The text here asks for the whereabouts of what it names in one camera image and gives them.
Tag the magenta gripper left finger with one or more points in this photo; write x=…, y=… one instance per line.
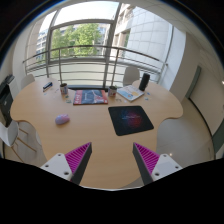
x=70, y=166

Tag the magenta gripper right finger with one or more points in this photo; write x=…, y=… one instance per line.
x=153, y=166

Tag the lilac computer mouse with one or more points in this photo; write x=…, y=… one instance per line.
x=62, y=119

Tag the black mouse pad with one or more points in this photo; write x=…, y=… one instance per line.
x=129, y=120

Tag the red and dark magazine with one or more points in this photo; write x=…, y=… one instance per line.
x=88, y=97

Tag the light blue booklet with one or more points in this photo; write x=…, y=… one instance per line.
x=130, y=92

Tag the white chair near left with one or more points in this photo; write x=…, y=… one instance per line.
x=9, y=134

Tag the white chair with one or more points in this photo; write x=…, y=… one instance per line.
x=131, y=74
x=9, y=134
x=27, y=80

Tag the dark mug right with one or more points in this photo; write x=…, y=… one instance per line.
x=112, y=90

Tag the small dark box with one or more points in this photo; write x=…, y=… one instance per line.
x=46, y=86

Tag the black cylindrical speaker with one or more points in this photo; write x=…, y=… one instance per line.
x=144, y=82

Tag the white chair back right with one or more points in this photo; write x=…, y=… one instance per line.
x=131, y=74

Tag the black device at left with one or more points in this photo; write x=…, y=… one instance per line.
x=6, y=98

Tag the white chair back left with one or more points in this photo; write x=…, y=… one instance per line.
x=27, y=80

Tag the metal balcony railing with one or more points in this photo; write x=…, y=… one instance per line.
x=92, y=65

